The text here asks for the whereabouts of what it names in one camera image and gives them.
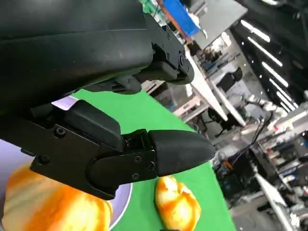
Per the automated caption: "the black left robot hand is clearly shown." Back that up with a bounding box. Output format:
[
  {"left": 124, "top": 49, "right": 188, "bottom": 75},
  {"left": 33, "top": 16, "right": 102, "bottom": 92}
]
[{"left": 0, "top": 0, "right": 217, "bottom": 201}]

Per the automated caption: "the green table cloth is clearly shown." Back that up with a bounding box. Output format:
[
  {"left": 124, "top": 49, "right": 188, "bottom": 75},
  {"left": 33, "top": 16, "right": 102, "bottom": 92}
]
[{"left": 69, "top": 88, "right": 238, "bottom": 231}]

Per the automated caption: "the lilac plate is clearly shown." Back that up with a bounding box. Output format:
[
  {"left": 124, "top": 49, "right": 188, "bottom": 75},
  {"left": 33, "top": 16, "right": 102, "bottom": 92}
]
[{"left": 0, "top": 95, "right": 133, "bottom": 231}]

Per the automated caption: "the blue storage box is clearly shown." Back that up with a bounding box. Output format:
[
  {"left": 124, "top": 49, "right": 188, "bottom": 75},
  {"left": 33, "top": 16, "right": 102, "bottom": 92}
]
[{"left": 162, "top": 0, "right": 202, "bottom": 37}]

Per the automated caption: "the white workshop desk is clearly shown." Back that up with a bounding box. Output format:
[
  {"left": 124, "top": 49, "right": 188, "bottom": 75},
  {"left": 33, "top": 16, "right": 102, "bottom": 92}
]
[{"left": 173, "top": 51, "right": 247, "bottom": 127}]

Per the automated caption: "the black office chair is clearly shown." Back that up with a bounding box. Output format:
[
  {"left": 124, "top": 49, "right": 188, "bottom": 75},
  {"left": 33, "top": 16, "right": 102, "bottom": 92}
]
[{"left": 198, "top": 107, "right": 233, "bottom": 138}]

